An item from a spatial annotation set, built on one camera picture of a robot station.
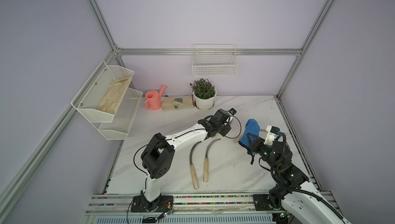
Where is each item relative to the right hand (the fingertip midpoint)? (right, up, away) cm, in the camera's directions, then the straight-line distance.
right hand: (248, 136), depth 76 cm
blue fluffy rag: (+1, +5, -3) cm, 6 cm away
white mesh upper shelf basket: (-76, +19, +2) cm, 79 cm away
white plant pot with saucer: (-22, +18, +33) cm, 44 cm away
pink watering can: (-58, +20, +31) cm, 68 cm away
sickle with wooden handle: (-29, -19, +8) cm, 35 cm away
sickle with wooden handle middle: (-21, -16, +10) cm, 28 cm away
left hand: (-10, +5, +12) cm, 16 cm away
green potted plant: (-23, +27, +25) cm, 44 cm away
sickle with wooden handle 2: (-17, +2, -9) cm, 20 cm away
